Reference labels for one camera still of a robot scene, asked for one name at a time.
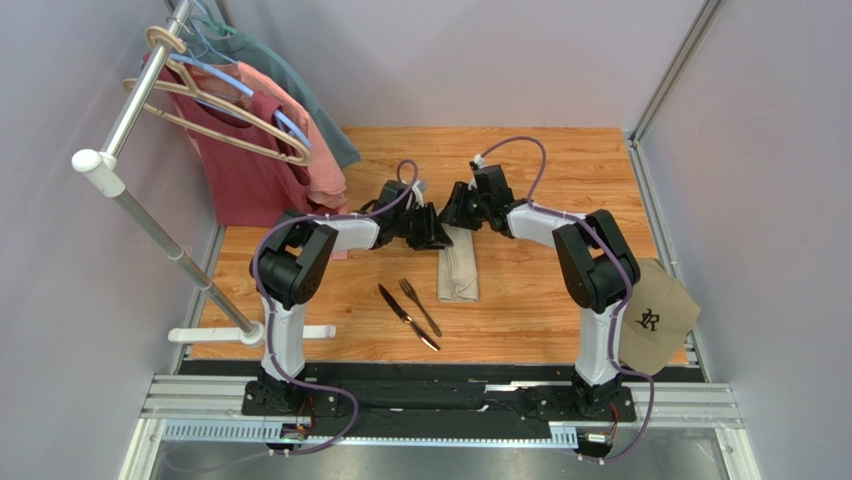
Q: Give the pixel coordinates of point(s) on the dark red t-shirt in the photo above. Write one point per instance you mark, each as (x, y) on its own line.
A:
(247, 189)

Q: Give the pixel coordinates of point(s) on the green wire hanger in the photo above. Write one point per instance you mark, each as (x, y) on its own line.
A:
(215, 28)

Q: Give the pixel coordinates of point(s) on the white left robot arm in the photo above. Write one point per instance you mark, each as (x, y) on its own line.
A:
(289, 265)

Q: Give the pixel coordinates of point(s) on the silver table knife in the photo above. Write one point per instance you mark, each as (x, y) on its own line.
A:
(403, 315)

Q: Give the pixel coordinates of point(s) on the salmon pink t-shirt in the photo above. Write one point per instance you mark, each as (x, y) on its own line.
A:
(327, 181)

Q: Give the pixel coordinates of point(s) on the beige baseball cap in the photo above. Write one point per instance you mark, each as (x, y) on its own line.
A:
(657, 320)

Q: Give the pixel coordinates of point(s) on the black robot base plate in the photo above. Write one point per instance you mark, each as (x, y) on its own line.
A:
(557, 402)

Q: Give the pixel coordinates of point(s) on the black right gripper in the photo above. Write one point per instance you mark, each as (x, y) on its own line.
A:
(467, 207)

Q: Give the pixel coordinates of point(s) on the silver fork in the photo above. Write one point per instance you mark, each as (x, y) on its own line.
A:
(411, 294)

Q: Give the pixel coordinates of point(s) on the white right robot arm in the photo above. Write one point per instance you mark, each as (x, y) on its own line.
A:
(598, 268)

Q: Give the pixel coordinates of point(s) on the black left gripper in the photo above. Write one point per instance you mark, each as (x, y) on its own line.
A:
(433, 235)

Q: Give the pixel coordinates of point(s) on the beige cloth napkin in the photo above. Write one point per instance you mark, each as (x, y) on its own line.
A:
(457, 278)

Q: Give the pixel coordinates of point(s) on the blue plastic hanger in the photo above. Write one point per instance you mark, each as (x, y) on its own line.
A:
(283, 122)

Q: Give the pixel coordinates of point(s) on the aluminium frame rail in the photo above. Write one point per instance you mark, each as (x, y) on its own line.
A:
(186, 408)

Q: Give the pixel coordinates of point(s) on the beige wooden hanger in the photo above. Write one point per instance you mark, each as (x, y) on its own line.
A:
(187, 87)

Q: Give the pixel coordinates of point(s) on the teal green shirt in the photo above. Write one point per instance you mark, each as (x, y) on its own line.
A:
(244, 47)

